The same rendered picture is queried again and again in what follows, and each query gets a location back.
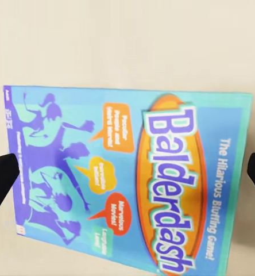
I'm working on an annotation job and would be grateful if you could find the board game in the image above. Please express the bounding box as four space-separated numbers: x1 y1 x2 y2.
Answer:
2 84 253 276

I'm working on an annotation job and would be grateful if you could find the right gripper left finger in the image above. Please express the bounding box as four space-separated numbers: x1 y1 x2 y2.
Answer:
0 153 20 206

